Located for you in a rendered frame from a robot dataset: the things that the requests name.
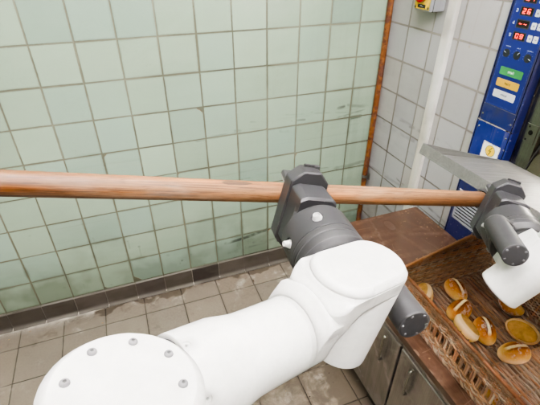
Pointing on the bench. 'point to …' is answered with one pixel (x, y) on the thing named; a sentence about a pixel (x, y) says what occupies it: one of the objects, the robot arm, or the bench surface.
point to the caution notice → (489, 150)
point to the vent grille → (464, 215)
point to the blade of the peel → (484, 171)
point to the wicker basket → (485, 369)
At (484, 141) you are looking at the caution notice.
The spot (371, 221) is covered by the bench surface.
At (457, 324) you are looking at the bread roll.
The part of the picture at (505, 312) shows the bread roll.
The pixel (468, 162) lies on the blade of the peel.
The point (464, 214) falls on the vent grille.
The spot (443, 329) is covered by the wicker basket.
